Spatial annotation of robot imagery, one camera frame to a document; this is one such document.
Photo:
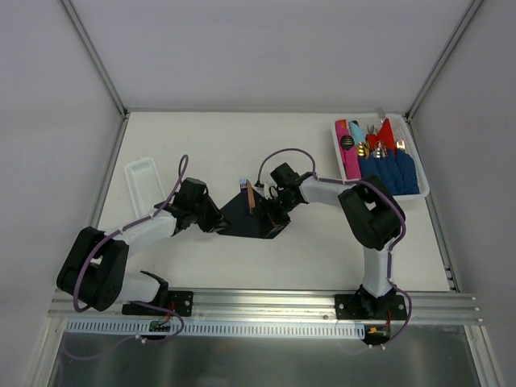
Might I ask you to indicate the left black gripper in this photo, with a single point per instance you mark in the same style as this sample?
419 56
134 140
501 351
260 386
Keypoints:
210 220

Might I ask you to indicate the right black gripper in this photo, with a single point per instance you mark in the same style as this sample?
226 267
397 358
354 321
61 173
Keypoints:
278 210

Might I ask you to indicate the dark purple fork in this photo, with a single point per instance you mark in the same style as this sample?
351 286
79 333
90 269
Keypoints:
243 182

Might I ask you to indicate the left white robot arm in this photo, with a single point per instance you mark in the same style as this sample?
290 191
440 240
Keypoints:
95 270

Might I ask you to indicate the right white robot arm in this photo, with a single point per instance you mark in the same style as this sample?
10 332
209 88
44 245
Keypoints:
374 217

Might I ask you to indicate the pink rolled napkin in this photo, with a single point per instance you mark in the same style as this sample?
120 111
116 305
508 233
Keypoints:
347 150

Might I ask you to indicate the cyan rolled napkin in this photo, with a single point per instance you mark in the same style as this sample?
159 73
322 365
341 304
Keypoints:
357 133

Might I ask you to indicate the red rolled napkin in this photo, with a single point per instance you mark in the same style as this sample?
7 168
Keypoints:
384 135

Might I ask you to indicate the small white utensil tray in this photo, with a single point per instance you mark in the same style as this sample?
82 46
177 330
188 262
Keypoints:
144 185

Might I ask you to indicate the large white basket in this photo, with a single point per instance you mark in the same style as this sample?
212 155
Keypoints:
404 142

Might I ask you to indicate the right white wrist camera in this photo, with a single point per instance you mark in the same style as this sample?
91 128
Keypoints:
266 189

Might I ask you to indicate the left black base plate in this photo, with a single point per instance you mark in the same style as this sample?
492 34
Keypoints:
180 302

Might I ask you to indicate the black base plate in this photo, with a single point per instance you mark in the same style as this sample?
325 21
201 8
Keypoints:
180 302
352 307

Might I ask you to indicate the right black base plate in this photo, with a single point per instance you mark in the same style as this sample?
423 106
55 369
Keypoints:
352 307

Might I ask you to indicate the white slotted cable duct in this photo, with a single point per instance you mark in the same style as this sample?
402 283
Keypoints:
326 330

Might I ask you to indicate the aluminium mounting rail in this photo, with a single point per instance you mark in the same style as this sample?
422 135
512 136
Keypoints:
282 306

